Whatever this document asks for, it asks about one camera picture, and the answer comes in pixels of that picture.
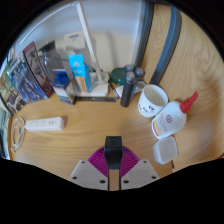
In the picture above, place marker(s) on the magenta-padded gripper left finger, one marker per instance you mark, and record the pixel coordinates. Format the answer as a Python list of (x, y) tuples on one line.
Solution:
[(87, 173)]

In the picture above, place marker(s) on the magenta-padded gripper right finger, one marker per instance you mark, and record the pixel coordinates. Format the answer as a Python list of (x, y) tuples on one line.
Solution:
[(140, 173)]

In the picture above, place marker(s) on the black charger block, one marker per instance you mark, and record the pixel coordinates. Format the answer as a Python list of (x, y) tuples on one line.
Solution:
[(113, 151)]

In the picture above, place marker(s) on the small clear plastic box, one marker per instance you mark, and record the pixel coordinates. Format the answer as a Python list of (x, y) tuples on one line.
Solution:
[(165, 150)]

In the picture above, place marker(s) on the white red-capped glue bottle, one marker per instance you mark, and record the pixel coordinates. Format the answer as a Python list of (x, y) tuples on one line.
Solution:
[(168, 120)]

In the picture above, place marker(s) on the white power strip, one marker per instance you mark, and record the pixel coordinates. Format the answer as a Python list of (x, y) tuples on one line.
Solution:
[(45, 123)]

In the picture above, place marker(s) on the white mug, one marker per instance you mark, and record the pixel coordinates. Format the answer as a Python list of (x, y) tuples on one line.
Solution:
[(151, 101)]

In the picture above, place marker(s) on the black ruler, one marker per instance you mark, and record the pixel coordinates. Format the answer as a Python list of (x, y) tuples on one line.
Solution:
[(96, 99)]

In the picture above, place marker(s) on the dark grey electric shaver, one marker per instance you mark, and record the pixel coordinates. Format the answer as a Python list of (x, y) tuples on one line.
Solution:
[(128, 90)]

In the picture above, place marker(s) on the white shaver stand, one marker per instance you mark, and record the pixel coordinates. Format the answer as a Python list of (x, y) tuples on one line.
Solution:
[(138, 87)]

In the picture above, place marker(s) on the white desk lamp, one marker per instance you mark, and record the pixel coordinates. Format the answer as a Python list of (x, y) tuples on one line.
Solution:
[(96, 87)]

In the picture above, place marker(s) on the black pen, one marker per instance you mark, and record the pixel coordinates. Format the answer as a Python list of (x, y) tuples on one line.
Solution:
[(114, 90)]

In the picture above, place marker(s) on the dark blue small box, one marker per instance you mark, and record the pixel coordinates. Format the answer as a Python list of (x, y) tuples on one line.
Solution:
[(63, 86)]

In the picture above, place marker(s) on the teal bedding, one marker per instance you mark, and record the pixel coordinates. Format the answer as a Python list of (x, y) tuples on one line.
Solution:
[(2, 133)]

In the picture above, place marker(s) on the green round tin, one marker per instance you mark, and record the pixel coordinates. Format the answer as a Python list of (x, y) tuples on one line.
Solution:
[(117, 76)]

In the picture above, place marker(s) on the light blue tall carton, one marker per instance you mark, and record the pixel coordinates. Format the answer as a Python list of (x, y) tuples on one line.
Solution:
[(80, 73)]

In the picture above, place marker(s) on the blue robot model box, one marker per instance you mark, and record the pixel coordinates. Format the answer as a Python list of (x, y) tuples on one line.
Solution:
[(28, 80)]

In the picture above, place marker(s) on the dark clear water bottle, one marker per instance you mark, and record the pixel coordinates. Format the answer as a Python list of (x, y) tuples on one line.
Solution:
[(50, 58)]

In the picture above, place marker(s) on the dark grey metal desk frame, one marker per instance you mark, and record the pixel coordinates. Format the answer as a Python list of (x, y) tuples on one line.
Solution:
[(168, 43)]

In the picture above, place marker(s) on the white wall socket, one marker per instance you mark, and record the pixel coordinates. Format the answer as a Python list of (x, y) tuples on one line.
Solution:
[(75, 40)]

